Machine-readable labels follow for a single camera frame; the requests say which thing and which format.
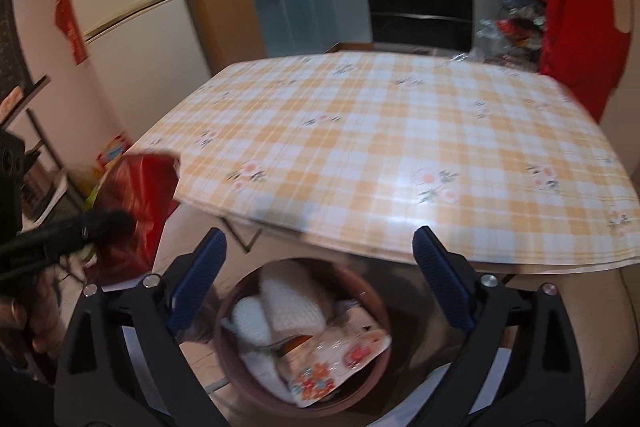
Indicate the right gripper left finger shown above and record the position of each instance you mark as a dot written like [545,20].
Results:
[121,363]

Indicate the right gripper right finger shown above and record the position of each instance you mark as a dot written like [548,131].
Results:
[519,363]

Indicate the dark red snack wrapper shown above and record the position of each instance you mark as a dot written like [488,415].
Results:
[144,185]

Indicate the floral paper trash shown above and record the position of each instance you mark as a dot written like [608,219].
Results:
[313,367]

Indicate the brown round trash bin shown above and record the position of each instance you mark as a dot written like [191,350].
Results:
[345,288]

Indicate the grey kitchen cabinets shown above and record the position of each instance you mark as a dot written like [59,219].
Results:
[298,27]

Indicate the left hand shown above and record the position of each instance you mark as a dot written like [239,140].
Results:
[34,325]

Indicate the cream refrigerator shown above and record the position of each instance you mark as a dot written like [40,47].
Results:
[146,56]

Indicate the yellow plaid floral tablecloth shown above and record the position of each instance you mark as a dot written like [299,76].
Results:
[355,151]

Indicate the red hanging cloth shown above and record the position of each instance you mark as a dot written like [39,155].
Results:
[585,48]

